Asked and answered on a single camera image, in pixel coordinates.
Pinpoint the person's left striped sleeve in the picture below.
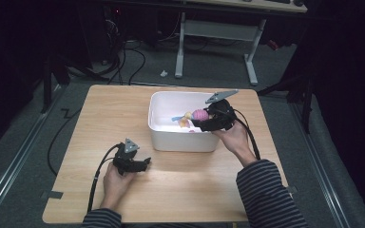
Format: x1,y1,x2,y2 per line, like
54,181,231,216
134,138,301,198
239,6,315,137
80,207,124,228

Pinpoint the person's right hand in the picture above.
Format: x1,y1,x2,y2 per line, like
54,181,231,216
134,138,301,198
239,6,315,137
211,121,259,168

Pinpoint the person's left hand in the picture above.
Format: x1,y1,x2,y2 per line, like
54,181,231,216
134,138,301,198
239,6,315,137
100,162,138,213

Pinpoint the person's striped sleeve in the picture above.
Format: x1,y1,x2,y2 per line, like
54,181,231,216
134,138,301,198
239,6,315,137
235,159,309,228
80,207,124,228

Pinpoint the bundle of black cables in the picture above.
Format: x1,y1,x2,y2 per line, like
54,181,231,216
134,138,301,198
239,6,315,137
103,12,147,86

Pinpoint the white plastic bin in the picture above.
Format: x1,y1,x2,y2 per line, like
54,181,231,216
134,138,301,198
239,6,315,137
147,90,227,153

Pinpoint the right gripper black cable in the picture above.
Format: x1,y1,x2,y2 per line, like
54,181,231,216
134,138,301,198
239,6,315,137
221,106,262,162

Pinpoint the black stand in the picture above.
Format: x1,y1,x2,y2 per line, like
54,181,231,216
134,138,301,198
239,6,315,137
40,53,72,114
256,63,316,135

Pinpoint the black floor cable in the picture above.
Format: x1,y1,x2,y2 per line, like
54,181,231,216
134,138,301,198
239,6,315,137
47,107,84,178

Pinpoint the desk with white legs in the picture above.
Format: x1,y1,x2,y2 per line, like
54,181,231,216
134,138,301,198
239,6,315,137
173,0,309,86

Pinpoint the person's right striped sleeve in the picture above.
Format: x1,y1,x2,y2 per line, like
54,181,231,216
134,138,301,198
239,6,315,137
235,159,309,228

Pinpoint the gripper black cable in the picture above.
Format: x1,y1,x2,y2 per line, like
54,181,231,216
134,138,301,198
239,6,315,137
221,106,262,162
86,142,122,215

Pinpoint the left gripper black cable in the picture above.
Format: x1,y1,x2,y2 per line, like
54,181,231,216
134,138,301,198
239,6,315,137
86,142,122,215

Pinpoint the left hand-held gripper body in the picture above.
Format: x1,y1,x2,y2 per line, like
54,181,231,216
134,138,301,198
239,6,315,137
111,137,141,176

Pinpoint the metal floor rail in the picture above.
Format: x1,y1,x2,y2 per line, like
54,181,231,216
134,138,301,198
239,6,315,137
289,101,352,228
0,85,63,220

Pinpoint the pink ball rope toy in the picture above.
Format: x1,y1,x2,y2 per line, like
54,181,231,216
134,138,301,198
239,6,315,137
170,108,211,129

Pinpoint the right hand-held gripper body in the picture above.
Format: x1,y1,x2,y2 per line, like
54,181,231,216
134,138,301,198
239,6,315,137
204,89,240,131

